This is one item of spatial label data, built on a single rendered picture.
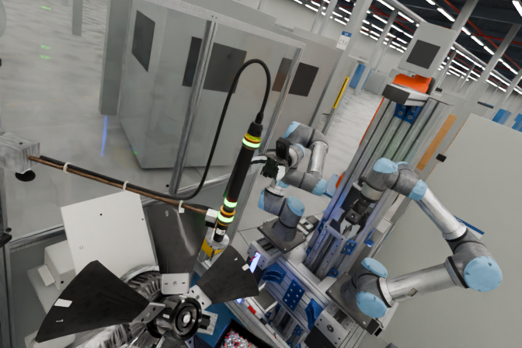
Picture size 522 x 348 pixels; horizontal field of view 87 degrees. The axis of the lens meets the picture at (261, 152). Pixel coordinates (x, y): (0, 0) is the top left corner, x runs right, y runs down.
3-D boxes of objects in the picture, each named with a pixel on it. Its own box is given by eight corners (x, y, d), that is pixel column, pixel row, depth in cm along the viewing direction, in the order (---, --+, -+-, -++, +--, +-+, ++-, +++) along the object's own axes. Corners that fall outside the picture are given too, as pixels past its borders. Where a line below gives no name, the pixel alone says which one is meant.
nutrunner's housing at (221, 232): (207, 249, 85) (252, 112, 66) (210, 241, 88) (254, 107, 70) (219, 253, 85) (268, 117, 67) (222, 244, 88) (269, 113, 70)
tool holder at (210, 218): (196, 244, 82) (204, 218, 78) (203, 228, 88) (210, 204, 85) (225, 252, 83) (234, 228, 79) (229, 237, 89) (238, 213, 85)
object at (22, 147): (-18, 164, 76) (-21, 137, 73) (5, 154, 82) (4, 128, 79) (19, 175, 77) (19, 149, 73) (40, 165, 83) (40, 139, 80)
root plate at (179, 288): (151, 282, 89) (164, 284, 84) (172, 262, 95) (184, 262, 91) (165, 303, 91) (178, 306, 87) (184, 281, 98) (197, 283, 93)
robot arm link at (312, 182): (326, 149, 161) (318, 203, 121) (308, 142, 162) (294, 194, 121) (335, 133, 154) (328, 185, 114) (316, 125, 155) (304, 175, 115)
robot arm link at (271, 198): (278, 220, 155) (316, 129, 147) (253, 210, 156) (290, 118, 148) (279, 213, 166) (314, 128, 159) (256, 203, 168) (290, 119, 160)
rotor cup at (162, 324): (135, 314, 85) (158, 323, 77) (170, 278, 96) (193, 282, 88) (158, 348, 89) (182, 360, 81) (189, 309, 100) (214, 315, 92)
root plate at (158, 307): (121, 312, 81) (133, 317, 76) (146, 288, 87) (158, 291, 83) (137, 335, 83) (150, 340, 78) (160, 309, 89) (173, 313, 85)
